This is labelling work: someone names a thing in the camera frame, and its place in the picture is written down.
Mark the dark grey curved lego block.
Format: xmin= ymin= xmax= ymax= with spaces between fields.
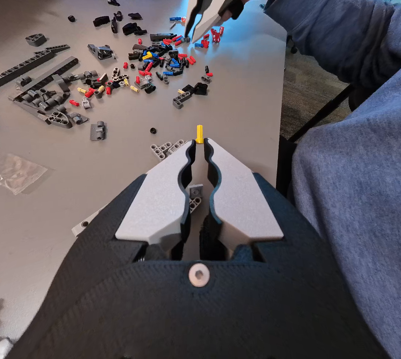
xmin=25 ymin=33 xmax=47 ymax=47

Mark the flat empty clear plastic bag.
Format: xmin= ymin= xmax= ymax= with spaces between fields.
xmin=0 ymin=153 xmax=47 ymax=195

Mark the light grey lego beam assembly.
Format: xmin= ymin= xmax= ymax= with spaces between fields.
xmin=150 ymin=140 xmax=185 ymax=160

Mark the dark grey L-shaped lego beam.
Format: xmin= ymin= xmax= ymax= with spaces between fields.
xmin=172 ymin=89 xmax=195 ymax=110

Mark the pile of lego pieces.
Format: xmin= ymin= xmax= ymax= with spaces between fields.
xmin=14 ymin=14 xmax=225 ymax=130

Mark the person's torso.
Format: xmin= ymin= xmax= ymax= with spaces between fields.
xmin=287 ymin=68 xmax=401 ymax=359

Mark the cluster of black lego panels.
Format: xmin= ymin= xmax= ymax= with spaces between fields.
xmin=67 ymin=0 xmax=148 ymax=37

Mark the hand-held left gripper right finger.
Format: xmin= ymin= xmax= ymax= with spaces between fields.
xmin=204 ymin=138 xmax=284 ymax=261

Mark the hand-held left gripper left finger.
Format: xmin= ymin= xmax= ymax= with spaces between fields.
xmin=115 ymin=140 xmax=197 ymax=261

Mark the long dark grey lego beam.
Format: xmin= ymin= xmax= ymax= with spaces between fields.
xmin=0 ymin=44 xmax=71 ymax=88
xmin=9 ymin=56 xmax=79 ymax=103

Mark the light grey lego bracket assembly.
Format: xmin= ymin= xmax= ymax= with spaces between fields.
xmin=187 ymin=184 xmax=205 ymax=213

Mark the dark grey angled lego panel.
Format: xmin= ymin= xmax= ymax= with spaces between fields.
xmin=87 ymin=43 xmax=116 ymax=60

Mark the dark grey lego connector block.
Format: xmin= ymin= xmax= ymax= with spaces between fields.
xmin=90 ymin=121 xmax=107 ymax=141

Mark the person's right forearm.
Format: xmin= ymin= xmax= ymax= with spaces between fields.
xmin=263 ymin=0 xmax=401 ymax=82

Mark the black metal table leg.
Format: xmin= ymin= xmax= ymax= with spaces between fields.
xmin=288 ymin=83 xmax=354 ymax=143

